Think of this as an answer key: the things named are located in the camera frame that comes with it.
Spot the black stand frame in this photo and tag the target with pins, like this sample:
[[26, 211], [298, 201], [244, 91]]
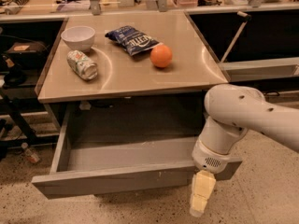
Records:
[[31, 137]]

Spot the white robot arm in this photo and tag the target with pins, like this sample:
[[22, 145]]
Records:
[[231, 112]]

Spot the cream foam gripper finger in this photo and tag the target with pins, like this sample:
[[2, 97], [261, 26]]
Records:
[[203, 184]]

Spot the white bowl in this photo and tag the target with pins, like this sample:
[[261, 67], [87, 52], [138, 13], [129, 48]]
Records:
[[79, 38]]

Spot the orange fruit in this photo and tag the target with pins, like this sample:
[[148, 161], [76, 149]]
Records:
[[161, 56]]

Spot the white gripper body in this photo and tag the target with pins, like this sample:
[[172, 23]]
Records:
[[207, 159]]

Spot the grey drawer cabinet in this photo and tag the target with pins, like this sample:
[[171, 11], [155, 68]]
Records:
[[120, 75]]

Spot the blue chip bag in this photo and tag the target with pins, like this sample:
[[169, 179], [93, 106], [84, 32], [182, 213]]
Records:
[[131, 40]]

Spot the plastic water bottle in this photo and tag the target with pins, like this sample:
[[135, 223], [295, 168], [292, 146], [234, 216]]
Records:
[[30, 153]]

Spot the grey top drawer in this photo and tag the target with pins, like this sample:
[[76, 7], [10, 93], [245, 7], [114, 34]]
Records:
[[122, 148]]

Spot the white stick black tip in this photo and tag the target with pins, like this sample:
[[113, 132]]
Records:
[[245, 19]]

